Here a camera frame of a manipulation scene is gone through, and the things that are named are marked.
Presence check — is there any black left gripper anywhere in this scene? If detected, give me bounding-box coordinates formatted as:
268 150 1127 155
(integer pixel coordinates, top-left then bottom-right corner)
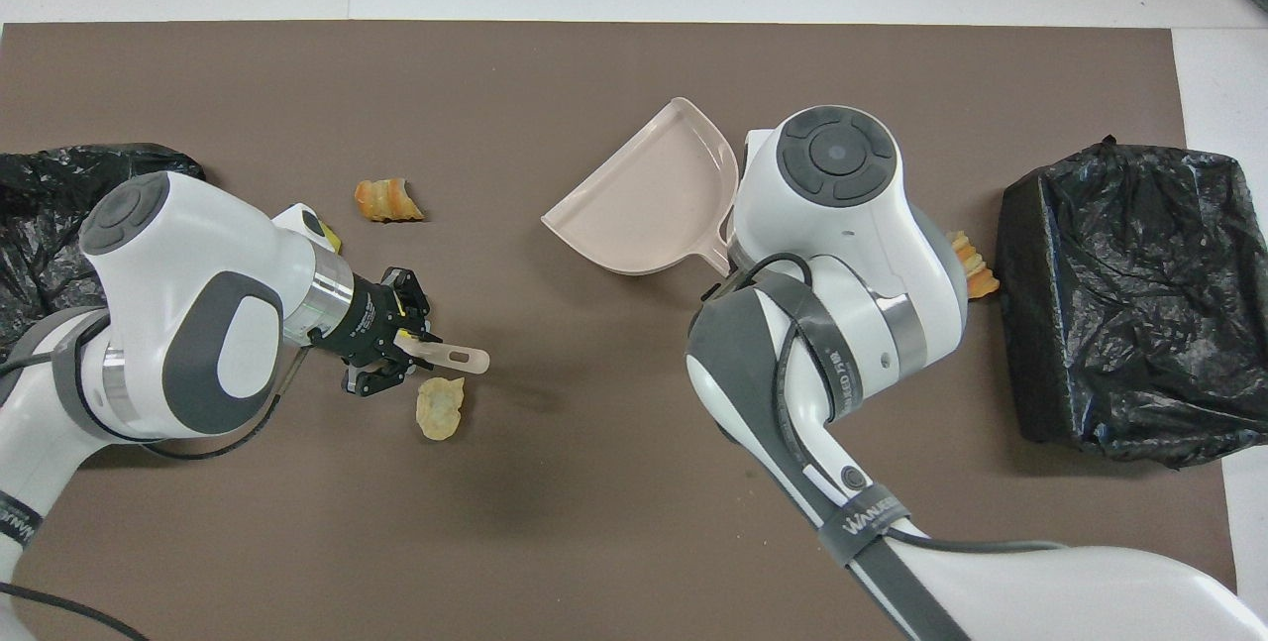
315 267 442 399

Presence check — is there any black bag lined bin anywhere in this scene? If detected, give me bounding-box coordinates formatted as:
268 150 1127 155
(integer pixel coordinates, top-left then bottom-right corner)
0 143 207 350
996 136 1268 471

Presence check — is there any brown table mat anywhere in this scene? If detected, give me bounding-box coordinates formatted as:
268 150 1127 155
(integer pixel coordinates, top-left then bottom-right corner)
0 22 1241 641

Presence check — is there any pale crumbly cracker piece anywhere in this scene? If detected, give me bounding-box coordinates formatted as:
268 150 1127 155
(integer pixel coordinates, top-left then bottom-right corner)
414 375 467 442

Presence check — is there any beige plastic dustpan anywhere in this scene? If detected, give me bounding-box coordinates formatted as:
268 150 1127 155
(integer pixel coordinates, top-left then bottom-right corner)
541 96 742 277

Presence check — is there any beige brush with black bristles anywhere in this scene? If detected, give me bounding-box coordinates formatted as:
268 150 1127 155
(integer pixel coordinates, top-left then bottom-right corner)
404 338 492 374

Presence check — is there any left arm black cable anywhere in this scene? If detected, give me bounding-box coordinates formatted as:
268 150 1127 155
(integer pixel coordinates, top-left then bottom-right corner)
0 344 303 641

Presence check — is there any orange striped bread piece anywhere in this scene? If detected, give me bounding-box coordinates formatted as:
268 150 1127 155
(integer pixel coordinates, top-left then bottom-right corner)
949 230 1001 301
355 177 425 224

